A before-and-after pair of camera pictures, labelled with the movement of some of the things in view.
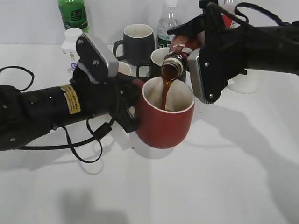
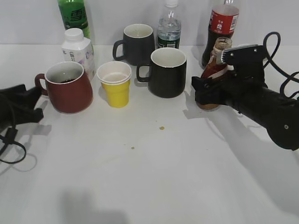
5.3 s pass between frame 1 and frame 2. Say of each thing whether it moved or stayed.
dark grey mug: stayed
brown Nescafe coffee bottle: moved
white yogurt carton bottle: stayed
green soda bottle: stayed
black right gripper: moved
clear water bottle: stayed
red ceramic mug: moved
